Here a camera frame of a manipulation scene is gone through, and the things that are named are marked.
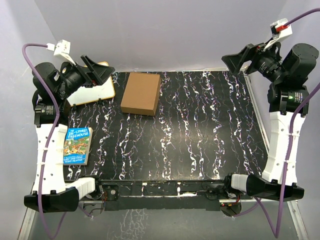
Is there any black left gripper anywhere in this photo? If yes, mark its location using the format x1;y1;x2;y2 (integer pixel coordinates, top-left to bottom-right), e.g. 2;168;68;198
56;55;114;99

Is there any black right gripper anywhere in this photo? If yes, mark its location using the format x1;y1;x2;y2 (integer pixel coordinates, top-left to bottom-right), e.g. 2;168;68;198
222;38;287;84

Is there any brown cardboard box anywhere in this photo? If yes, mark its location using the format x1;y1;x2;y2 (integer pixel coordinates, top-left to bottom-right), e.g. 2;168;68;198
120;72;161;116

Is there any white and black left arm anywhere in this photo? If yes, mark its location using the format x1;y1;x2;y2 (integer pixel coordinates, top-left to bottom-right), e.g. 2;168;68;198
23;55;115;213

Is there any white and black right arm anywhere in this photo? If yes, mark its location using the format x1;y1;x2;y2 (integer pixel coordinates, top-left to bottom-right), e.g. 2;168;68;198
203;43;319;202

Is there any small orange-framed whiteboard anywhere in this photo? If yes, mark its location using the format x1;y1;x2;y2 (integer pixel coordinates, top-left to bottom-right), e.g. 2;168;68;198
67;76;116;106

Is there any blue treehouse book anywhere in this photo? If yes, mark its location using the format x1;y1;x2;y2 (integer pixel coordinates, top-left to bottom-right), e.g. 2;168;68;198
63;127;93;166

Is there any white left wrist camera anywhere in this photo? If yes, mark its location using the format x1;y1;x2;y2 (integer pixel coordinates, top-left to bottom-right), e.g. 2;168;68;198
46;39;76;65

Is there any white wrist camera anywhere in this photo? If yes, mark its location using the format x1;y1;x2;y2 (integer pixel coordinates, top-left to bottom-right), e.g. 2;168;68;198
263;18;293;52
46;39;76;65

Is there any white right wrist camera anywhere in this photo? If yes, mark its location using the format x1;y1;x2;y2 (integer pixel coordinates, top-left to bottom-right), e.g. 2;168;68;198
263;18;293;52

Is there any black mounting base bracket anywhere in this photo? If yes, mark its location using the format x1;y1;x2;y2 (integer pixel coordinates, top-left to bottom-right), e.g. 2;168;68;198
79;180;250;215

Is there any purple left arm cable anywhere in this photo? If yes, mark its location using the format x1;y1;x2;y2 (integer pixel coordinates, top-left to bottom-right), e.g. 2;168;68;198
21;43;95;240

